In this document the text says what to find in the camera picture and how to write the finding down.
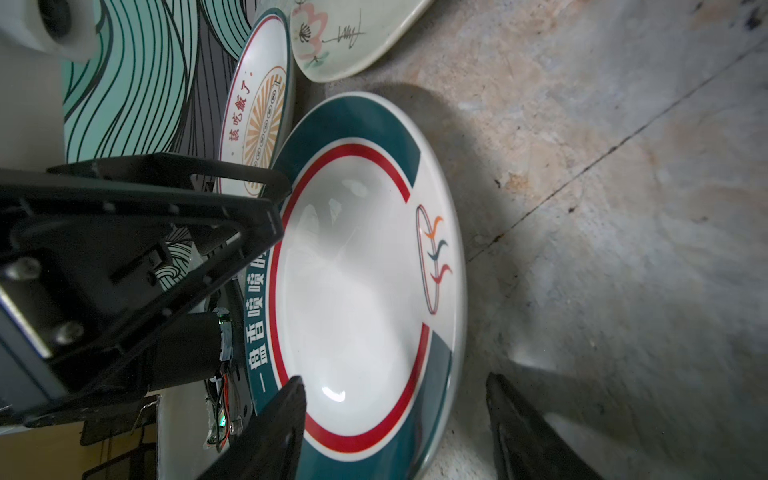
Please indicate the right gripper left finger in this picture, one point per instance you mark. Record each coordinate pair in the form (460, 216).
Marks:
(271, 444)

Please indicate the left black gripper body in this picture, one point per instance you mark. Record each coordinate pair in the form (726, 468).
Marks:
(100, 258)

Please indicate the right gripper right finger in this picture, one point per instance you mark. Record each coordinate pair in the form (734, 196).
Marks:
(525, 446)

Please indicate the green rimmed white plate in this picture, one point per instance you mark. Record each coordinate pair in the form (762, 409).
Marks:
(365, 297)

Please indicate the orange sun plate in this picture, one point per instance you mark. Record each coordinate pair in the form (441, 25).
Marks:
(259, 107)

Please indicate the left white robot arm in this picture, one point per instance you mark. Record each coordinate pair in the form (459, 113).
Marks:
(85, 80)

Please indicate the white plate black squiggle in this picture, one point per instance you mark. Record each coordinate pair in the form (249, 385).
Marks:
(336, 39)

